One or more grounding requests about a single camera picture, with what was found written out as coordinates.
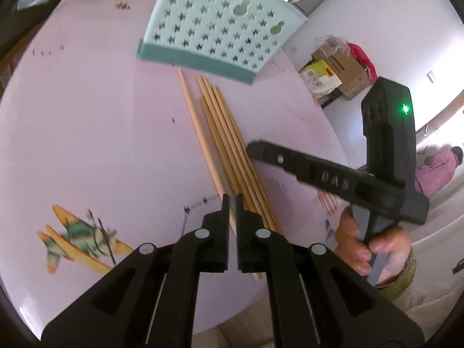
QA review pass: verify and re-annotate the mint green utensil holder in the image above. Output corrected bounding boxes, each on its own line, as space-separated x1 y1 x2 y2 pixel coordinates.
138 0 307 84

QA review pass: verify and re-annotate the person's right hand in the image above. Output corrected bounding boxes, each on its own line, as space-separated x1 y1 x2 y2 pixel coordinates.
334 207 412 286

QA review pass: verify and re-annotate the pink patterned tablecloth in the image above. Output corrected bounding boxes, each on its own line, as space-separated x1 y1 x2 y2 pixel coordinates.
1 0 348 338

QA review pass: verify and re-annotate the rice bag white yellow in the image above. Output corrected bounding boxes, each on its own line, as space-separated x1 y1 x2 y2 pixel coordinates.
300 60 342 98

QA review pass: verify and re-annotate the wooden chopstick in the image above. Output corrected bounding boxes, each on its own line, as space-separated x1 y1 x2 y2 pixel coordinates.
211 83 284 234
197 75 256 212
209 83 278 231
177 68 238 237
201 96 242 195

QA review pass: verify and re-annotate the red bag on box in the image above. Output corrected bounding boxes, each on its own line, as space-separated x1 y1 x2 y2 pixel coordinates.
348 42 378 84

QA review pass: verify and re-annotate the cardboard box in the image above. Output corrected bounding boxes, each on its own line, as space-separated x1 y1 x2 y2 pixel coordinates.
312 49 371 101

